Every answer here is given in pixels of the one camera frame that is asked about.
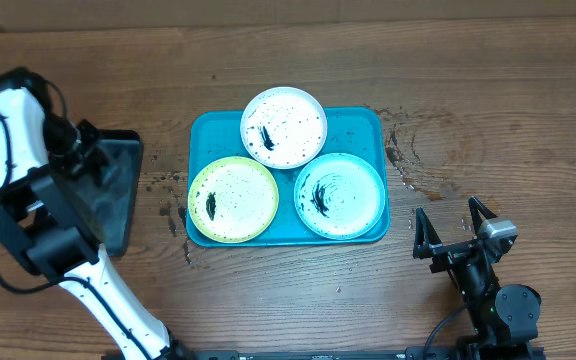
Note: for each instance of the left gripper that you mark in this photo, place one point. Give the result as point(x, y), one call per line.
point(85, 163)

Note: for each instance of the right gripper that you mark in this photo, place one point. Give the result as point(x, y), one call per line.
point(427, 244)

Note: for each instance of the yellow plate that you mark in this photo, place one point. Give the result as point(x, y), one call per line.
point(233, 200)

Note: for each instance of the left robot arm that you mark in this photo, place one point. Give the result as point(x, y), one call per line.
point(67, 196)

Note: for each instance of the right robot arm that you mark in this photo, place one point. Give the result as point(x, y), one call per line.
point(504, 318)

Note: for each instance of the black water tray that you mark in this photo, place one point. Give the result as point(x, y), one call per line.
point(112, 201)

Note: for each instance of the light blue dirty plate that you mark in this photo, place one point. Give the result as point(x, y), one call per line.
point(342, 198)

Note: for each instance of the teal plastic tray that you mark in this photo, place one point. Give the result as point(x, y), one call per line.
point(353, 130)

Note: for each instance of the white dirty plate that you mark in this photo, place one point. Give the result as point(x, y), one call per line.
point(283, 127)

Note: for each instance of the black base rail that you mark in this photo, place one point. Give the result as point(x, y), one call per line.
point(318, 355)

